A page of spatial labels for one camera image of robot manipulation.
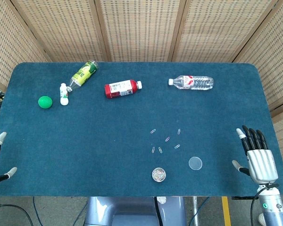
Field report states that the clear round lid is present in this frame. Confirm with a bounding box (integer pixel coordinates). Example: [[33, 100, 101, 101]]
[[188, 156, 203, 171]]

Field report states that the clear water bottle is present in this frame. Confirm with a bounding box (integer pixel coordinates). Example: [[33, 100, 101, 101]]
[[168, 75, 215, 90]]

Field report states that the blue felt table mat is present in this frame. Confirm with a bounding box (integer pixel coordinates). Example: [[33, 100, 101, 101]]
[[0, 61, 283, 197]]

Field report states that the metal table leg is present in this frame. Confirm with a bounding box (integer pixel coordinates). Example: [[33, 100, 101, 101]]
[[192, 196, 200, 226]]

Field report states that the small white bottle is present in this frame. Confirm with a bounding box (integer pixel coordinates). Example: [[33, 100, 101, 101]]
[[59, 82, 70, 106]]

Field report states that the blue floor cable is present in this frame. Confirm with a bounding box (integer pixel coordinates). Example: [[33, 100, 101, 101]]
[[33, 196, 42, 226]]

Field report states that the blue-grey robot torso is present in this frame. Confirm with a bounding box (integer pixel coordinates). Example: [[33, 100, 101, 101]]
[[84, 196, 187, 226]]

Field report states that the yellow floor tape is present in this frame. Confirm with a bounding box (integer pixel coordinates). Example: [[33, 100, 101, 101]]
[[221, 196, 232, 226]]

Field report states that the green yellow label bottle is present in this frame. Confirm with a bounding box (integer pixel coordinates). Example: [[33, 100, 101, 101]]
[[66, 60, 100, 92]]

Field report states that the green ball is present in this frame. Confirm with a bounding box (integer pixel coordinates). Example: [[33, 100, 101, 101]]
[[38, 95, 53, 109]]

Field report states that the black table edge bracket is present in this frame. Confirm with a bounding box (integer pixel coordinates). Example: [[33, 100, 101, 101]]
[[231, 195, 258, 201]]

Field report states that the round clear paper clip container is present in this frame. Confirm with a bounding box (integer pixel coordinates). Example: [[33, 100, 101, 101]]
[[151, 167, 167, 183]]

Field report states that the black floor cable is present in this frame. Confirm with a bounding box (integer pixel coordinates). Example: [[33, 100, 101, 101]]
[[0, 203, 33, 226]]

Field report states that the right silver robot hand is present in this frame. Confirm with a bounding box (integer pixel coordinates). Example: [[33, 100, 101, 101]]
[[232, 125, 279, 185]]

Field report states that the red juice bottle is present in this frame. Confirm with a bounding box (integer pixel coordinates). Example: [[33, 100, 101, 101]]
[[104, 79, 143, 99]]

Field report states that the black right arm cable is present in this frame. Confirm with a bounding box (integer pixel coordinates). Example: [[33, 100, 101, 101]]
[[250, 184, 278, 226]]

